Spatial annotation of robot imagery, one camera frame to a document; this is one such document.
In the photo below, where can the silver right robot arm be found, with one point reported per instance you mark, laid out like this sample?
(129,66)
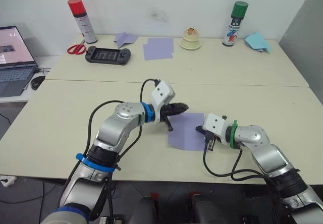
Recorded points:
(267,156)

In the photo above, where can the white power strip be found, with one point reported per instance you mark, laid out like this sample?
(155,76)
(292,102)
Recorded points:
(7,180)

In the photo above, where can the purple paper sheet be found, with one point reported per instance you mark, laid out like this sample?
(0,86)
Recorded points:
(185,133)
(156,55)
(161,45)

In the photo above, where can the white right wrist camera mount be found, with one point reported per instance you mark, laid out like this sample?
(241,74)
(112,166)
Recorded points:
(214,125)

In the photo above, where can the purple paper airplane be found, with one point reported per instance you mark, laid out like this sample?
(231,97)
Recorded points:
(125,39)

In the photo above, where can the grey laptop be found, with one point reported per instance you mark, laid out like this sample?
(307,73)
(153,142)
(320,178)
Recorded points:
(13,65)

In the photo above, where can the green-capped spray can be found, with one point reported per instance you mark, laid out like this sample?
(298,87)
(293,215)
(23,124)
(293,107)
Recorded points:
(233,26)

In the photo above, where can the light blue paper airplane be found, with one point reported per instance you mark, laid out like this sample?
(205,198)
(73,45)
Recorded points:
(257,42)

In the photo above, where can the black computer mouse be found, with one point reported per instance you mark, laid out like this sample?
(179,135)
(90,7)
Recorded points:
(36,82)

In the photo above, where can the small brown white block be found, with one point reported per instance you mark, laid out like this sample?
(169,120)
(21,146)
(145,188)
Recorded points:
(191,31)

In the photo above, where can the cream ribbed round stand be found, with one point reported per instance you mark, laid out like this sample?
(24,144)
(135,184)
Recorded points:
(190,42)

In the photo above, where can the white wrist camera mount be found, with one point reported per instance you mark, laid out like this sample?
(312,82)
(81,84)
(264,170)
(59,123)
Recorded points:
(161,92)
(214,125)

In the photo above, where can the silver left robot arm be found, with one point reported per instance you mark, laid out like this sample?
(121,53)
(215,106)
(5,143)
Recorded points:
(118,130)

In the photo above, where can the dark rounded shape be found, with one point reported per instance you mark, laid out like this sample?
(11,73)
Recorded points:
(207,211)
(143,211)

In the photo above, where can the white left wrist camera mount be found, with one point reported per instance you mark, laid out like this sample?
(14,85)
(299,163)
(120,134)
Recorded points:
(161,92)

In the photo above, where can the black handheld game console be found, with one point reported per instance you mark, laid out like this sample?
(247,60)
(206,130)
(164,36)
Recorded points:
(107,55)

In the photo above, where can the red-capped white spray can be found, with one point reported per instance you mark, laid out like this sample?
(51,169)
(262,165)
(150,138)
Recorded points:
(84,22)

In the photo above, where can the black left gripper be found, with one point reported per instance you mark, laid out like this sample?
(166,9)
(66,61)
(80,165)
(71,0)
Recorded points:
(165,111)

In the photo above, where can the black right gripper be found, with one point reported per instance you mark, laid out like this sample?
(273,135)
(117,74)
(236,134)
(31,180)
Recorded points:
(210,140)

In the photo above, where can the grey partition panel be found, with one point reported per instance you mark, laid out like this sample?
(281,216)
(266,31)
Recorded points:
(306,37)

